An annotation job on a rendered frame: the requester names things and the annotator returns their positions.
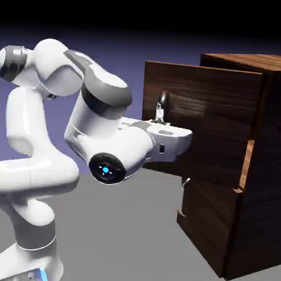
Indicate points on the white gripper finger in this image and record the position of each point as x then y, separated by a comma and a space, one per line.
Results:
159, 116

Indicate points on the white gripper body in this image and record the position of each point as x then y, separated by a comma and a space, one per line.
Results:
178, 134

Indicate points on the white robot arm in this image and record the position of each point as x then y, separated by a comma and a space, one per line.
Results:
94, 128

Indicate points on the dark wood cabinet door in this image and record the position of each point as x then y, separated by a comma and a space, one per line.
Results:
208, 219
210, 100

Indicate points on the dark wood cabinet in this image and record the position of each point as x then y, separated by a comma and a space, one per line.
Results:
265, 162

